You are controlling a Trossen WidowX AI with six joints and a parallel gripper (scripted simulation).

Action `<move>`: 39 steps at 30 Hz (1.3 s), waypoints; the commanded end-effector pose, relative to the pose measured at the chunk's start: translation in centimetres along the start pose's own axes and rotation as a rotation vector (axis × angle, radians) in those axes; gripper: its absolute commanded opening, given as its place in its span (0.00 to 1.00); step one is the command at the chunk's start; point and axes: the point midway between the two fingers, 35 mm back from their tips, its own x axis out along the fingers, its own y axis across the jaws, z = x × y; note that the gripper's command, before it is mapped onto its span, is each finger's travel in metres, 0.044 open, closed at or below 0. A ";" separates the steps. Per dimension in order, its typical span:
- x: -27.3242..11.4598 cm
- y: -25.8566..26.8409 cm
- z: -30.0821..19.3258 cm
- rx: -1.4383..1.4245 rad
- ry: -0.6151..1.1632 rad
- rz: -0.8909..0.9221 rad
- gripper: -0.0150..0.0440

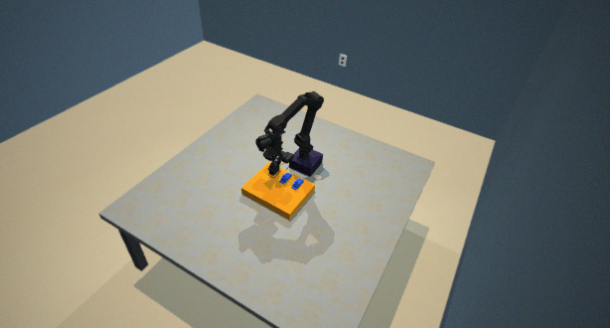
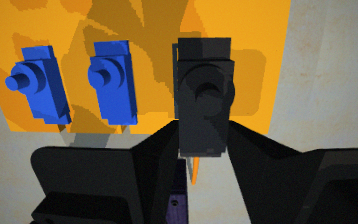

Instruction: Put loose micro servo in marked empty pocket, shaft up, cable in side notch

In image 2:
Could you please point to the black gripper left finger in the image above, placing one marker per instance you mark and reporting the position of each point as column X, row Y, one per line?
column 143, row 175

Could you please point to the orange flat panel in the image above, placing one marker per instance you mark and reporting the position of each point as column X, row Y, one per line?
column 97, row 66

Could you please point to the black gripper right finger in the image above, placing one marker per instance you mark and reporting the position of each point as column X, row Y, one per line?
column 280, row 185

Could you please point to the black micro servo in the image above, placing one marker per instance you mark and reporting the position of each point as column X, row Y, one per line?
column 205, row 93

